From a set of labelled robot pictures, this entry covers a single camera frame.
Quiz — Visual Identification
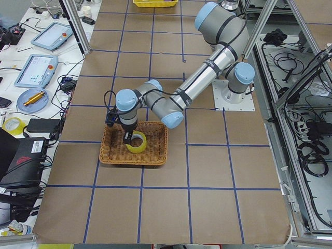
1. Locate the black computer box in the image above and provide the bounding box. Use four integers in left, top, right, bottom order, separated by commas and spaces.
1, 129, 49, 190

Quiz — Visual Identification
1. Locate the yellow tape roll on desk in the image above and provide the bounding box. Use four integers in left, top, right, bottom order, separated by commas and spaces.
2, 117, 26, 136

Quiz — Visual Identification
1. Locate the aluminium frame post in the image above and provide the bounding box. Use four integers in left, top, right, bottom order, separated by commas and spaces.
59, 0, 91, 55

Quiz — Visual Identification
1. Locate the yellow plastic basket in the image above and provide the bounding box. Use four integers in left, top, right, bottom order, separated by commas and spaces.
132, 0, 178, 8

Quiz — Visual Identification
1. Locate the yellow tape roll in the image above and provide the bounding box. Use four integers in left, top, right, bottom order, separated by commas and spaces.
126, 131, 147, 154
2, 117, 26, 136

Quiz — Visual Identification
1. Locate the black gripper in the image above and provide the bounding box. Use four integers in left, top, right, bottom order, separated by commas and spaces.
120, 118, 138, 145

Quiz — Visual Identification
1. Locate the blue plate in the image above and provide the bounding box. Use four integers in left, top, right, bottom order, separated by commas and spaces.
16, 88, 49, 114

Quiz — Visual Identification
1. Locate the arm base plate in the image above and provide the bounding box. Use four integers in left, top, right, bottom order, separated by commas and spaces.
212, 79, 255, 112

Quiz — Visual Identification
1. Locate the upper teach pendant tablet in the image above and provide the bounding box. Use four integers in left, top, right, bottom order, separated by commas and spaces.
31, 22, 73, 51

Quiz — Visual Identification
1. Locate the brown wicker basket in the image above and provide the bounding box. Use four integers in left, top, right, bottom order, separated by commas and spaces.
99, 121, 168, 166

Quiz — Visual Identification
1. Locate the white paper cup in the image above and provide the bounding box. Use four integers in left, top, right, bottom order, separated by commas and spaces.
81, 5, 92, 18

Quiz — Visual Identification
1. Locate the brass cylinder tool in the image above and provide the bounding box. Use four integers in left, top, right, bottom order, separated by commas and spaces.
23, 91, 45, 106

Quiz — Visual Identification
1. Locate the black phone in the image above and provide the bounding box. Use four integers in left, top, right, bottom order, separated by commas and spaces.
0, 97, 12, 108

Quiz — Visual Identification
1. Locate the teach pendant tablet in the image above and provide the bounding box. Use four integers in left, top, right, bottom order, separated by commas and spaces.
14, 54, 58, 88
31, 22, 73, 51

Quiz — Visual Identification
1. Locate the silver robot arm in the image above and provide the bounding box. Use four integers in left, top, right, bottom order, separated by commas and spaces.
115, 2, 255, 145

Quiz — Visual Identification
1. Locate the lower teach pendant tablet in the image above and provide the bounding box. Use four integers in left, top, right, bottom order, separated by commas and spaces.
14, 54, 58, 88

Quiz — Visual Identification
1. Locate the small black adapter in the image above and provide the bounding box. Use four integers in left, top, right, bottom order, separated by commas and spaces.
81, 16, 95, 25

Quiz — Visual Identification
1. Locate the black power adapter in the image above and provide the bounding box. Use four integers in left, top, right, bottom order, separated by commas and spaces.
26, 119, 60, 133

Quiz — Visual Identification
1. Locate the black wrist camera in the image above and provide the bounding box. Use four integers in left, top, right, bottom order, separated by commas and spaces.
106, 112, 118, 128

